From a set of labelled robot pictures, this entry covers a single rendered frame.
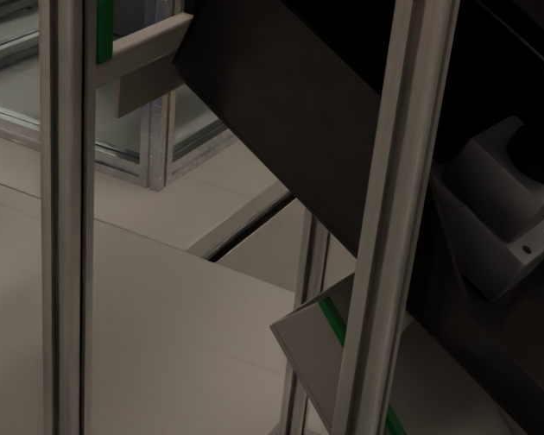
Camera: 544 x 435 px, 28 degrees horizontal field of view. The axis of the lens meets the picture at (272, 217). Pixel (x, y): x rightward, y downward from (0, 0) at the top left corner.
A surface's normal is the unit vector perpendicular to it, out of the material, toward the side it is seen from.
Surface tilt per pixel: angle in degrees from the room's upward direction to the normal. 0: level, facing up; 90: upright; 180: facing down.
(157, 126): 90
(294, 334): 90
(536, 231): 25
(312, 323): 90
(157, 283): 0
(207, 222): 0
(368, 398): 90
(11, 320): 0
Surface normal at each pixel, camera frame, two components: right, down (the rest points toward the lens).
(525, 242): 0.41, -0.64
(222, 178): 0.09, -0.88
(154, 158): -0.47, 0.38
